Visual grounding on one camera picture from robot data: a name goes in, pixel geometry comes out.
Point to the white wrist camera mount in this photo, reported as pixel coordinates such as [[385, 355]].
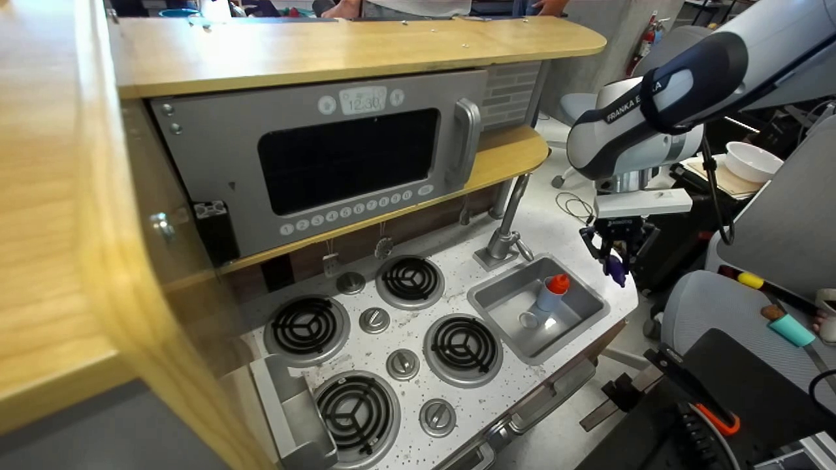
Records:
[[644, 201]]

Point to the grey toy sink basin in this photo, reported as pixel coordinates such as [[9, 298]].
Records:
[[505, 304]]

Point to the grey toy microwave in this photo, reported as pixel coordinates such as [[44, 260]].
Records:
[[217, 158]]

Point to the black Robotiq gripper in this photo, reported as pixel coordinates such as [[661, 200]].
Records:
[[628, 230]]

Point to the toy stove top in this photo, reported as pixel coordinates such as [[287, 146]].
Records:
[[409, 334]]

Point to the black perforated robot table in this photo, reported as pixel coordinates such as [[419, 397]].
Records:
[[767, 407]]

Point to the wooden toy kitchen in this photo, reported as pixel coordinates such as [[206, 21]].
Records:
[[52, 217]]

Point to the grey office chair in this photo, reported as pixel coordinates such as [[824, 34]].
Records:
[[774, 217]]

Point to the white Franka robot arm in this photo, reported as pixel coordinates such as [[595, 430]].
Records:
[[628, 132]]

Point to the purple toy eggplant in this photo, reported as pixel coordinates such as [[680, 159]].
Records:
[[616, 266]]

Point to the grey stove knob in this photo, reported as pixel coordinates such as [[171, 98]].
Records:
[[436, 415], [351, 281], [375, 319], [403, 364]]

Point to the white bowl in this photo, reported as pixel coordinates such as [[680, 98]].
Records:
[[750, 159]]

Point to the clear bottle with red cap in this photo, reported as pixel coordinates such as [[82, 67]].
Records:
[[548, 302]]

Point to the grey toy faucet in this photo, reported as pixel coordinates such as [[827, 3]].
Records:
[[501, 235]]

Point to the silver cabinet bolt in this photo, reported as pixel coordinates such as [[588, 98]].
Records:
[[163, 223]]

